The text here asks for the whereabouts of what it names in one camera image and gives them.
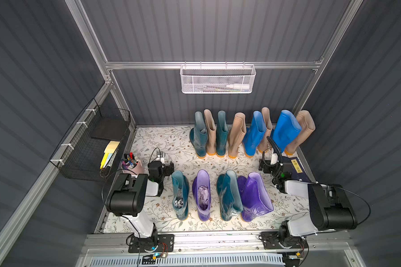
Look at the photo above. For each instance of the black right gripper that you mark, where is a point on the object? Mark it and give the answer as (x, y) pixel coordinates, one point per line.
(267, 167)

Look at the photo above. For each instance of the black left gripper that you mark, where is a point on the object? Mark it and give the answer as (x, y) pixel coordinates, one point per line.
(167, 168)

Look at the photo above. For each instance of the dark teal boot back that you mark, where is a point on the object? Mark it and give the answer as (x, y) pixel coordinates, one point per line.
(198, 135)
(222, 133)

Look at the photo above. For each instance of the beige boot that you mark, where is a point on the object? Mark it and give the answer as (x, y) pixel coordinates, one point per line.
(236, 135)
(307, 124)
(269, 127)
(211, 132)

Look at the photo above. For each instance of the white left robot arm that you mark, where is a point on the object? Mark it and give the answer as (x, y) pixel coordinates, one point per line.
(126, 196)

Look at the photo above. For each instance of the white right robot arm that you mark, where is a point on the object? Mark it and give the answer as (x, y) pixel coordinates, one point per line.
(330, 209)

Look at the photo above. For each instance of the dark blue book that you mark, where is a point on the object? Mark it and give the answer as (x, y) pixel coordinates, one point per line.
(295, 168)

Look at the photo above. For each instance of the pink pen cup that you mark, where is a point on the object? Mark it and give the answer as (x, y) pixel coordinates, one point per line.
(132, 163)

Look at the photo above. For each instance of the purple boot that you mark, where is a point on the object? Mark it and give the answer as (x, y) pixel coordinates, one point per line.
(254, 197)
(201, 190)

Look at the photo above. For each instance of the blue boot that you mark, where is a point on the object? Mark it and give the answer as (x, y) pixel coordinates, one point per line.
(255, 134)
(286, 130)

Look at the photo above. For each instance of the yellow sticky notes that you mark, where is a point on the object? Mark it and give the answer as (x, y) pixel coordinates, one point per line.
(108, 153)

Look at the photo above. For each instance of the white tube in basket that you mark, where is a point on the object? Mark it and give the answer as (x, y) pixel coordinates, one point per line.
(238, 86)

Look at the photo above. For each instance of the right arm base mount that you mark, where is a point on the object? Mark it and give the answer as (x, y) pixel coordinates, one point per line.
(281, 240)

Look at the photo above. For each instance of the black wire wall basket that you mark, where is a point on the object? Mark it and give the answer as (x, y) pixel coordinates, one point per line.
(79, 156)

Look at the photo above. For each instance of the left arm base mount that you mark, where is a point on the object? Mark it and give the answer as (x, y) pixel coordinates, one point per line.
(157, 243)

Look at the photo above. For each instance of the white wire mesh basket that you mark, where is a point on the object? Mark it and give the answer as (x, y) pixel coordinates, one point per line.
(213, 78)

